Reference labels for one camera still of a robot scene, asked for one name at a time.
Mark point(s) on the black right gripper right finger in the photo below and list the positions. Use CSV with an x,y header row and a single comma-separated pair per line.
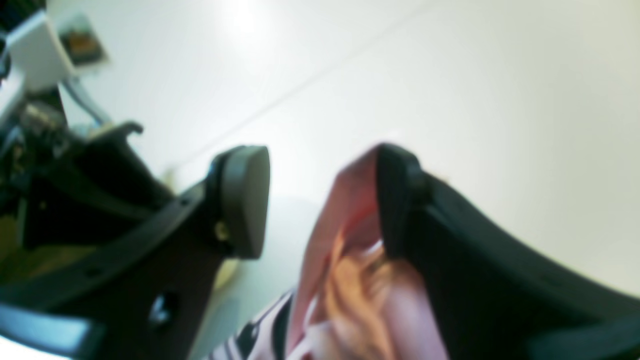
x,y
493,297

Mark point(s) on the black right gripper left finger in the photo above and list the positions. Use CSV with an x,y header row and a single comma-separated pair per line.
x,y
142,296

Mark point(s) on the pink T-shirt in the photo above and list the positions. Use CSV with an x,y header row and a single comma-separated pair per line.
x,y
352,301

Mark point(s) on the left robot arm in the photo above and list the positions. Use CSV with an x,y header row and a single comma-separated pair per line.
x,y
68,173

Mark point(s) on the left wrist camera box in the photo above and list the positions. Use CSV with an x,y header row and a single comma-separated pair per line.
x,y
44,52

